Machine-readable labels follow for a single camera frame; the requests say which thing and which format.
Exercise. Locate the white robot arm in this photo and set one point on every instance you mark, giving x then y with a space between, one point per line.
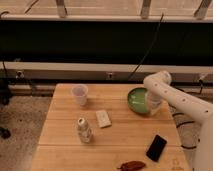
159 88

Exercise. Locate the black smartphone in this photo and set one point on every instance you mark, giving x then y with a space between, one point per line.
156 148

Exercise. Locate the wooden table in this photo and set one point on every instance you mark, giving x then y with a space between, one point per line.
127 139

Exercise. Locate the small clear plastic bottle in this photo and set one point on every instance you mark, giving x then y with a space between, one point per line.
84 130

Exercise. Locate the red chili pepper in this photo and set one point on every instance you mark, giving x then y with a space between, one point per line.
132 166

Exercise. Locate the translucent plastic cup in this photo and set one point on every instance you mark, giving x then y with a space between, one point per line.
80 91

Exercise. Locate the green ceramic bowl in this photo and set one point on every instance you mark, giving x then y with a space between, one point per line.
136 100

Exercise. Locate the black object at left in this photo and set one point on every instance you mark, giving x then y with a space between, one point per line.
4 133

